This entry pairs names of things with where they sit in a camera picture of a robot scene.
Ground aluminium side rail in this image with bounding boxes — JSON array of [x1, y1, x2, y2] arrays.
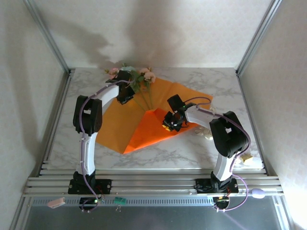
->
[[35, 69, 75, 177], [236, 70, 269, 174]]

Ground gold binder clip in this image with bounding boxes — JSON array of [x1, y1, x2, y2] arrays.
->
[[241, 154, 254, 166]]

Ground black controller board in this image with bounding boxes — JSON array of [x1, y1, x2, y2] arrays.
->
[[79, 196, 102, 208], [213, 195, 231, 208]]

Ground cream sheer ribbon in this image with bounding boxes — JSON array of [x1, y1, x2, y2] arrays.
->
[[193, 107, 218, 140]]

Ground pink artificial flower stem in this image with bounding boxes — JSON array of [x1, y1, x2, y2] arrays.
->
[[105, 68, 146, 111]]

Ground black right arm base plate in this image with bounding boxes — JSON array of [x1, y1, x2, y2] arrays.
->
[[194, 177, 240, 194]]

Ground grey slotted cable duct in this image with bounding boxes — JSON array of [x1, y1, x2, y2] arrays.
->
[[31, 196, 215, 207]]

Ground orange wrapping paper sheet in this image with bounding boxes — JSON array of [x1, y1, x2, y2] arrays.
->
[[95, 78, 214, 154]]

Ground small pink block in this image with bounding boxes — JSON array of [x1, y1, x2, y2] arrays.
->
[[47, 196, 66, 208]]

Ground aluminium extrusion base frame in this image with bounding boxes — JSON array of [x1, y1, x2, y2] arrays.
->
[[23, 169, 283, 198]]

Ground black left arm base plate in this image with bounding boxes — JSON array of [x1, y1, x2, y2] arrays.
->
[[68, 178, 113, 195]]

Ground grey metal panel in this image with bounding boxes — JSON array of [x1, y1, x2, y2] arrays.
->
[[11, 205, 295, 230]]

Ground aluminium frame post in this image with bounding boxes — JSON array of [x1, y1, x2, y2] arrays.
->
[[23, 0, 72, 75], [236, 0, 281, 77]]

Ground peach artificial flower stem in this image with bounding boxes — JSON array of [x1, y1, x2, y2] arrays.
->
[[139, 68, 156, 110]]

